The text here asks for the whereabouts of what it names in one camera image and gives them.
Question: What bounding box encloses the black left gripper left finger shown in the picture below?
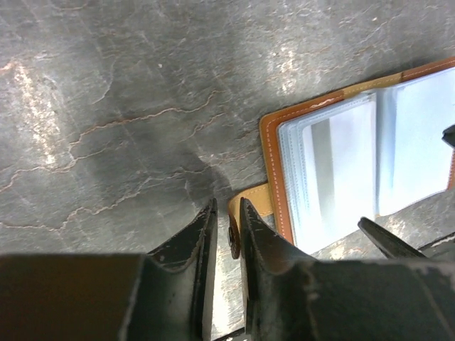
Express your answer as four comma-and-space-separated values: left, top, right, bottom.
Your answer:
1, 200, 218, 340

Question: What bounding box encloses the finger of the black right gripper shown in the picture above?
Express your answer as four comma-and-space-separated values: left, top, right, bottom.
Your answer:
358, 217, 425, 259
441, 124, 455, 149

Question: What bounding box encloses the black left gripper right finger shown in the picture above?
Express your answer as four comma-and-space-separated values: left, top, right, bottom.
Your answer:
240, 199, 454, 340

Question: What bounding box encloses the white card with stripe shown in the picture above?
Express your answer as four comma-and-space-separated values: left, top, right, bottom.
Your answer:
299, 97, 376, 253

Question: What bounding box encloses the brown leather card holder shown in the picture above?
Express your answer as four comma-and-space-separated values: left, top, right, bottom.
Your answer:
228, 58, 454, 258

